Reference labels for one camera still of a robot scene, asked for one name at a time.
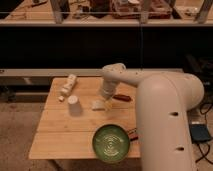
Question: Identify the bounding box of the long background shelf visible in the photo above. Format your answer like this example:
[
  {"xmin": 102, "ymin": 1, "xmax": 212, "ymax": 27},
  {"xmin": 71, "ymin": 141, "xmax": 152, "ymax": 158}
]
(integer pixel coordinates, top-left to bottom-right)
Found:
[{"xmin": 0, "ymin": 0, "xmax": 213, "ymax": 77}]

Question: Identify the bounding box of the white paper cup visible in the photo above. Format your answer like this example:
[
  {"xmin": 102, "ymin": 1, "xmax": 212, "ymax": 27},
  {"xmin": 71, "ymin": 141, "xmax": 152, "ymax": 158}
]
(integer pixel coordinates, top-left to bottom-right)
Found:
[{"xmin": 67, "ymin": 95, "xmax": 82, "ymax": 115}]

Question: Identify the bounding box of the wooden table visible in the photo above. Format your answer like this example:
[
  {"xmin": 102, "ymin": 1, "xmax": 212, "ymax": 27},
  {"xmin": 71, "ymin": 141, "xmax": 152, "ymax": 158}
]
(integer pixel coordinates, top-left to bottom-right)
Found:
[{"xmin": 29, "ymin": 77, "xmax": 136, "ymax": 160}]

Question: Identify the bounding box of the white sponge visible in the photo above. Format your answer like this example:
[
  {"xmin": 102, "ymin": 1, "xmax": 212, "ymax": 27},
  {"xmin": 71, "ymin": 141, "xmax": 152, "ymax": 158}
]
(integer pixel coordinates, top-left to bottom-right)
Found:
[{"xmin": 92, "ymin": 100, "xmax": 106, "ymax": 111}]

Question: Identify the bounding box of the brown sausage-shaped object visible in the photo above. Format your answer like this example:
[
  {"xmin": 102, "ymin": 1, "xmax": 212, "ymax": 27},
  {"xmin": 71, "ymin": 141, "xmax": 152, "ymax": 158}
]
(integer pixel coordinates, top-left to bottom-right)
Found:
[{"xmin": 113, "ymin": 94, "xmax": 132, "ymax": 102}]

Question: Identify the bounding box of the brown snack bar packet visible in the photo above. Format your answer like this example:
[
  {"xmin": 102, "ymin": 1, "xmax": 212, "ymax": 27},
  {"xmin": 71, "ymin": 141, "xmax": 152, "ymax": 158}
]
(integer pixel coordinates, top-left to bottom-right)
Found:
[{"xmin": 127, "ymin": 128, "xmax": 138, "ymax": 141}]

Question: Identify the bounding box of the blue box on floor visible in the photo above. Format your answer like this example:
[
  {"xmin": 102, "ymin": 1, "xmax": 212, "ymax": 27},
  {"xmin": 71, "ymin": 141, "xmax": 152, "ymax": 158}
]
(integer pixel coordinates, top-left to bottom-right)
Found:
[{"xmin": 189, "ymin": 124, "xmax": 212, "ymax": 143}]

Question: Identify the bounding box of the green ceramic bowl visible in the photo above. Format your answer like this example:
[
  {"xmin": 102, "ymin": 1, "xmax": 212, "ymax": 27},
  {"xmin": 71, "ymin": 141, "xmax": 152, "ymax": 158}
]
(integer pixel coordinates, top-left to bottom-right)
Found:
[{"xmin": 92, "ymin": 124, "xmax": 130, "ymax": 164}]

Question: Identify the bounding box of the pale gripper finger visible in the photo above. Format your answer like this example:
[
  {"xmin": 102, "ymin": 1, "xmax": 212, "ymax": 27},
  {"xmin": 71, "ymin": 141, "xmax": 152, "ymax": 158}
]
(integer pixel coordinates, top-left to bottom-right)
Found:
[{"xmin": 105, "ymin": 98, "xmax": 113, "ymax": 110}]

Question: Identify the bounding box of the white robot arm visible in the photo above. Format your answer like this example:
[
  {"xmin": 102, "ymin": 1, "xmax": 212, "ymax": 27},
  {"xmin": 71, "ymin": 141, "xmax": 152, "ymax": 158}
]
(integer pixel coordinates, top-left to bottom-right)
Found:
[{"xmin": 100, "ymin": 63, "xmax": 204, "ymax": 171}]

